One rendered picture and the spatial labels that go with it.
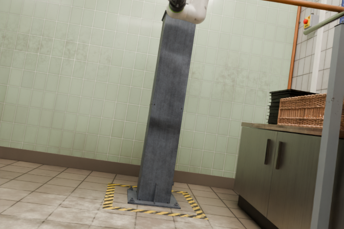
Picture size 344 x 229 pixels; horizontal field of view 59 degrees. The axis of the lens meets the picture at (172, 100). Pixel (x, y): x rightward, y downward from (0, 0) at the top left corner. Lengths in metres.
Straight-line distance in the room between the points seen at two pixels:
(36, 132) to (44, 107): 0.22
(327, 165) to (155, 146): 1.05
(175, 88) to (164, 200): 0.70
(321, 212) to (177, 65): 1.17
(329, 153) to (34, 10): 2.48
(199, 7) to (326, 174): 1.12
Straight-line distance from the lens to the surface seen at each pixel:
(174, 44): 1.96
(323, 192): 1.20
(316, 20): 2.74
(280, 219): 1.60
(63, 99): 2.72
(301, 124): 1.58
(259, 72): 2.84
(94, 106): 2.67
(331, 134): 1.19
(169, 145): 1.92
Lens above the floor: 0.53
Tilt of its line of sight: 3 degrees up
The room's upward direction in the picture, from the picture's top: 9 degrees clockwise
